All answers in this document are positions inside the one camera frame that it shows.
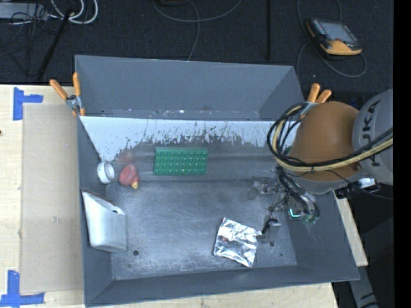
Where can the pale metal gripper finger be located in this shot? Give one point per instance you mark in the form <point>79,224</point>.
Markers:
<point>265,186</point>
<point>273,231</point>

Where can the small white cup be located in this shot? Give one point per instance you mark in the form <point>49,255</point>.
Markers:
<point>105,172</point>

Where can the white carton box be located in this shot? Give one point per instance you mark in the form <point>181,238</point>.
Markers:
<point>104,223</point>

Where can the grey metal bin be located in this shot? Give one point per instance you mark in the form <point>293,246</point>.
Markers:
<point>180,223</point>

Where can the dark green flat block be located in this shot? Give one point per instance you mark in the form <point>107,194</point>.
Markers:
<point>180,161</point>

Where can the brown cardboard board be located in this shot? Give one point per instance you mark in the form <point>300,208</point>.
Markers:
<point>48,197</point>

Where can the black cylinder on white bracket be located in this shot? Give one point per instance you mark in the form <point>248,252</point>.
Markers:
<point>348,190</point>

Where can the silver foil packet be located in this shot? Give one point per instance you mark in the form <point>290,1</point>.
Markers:
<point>236,241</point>

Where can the red toy fruit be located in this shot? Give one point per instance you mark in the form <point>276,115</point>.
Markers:
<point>128,175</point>

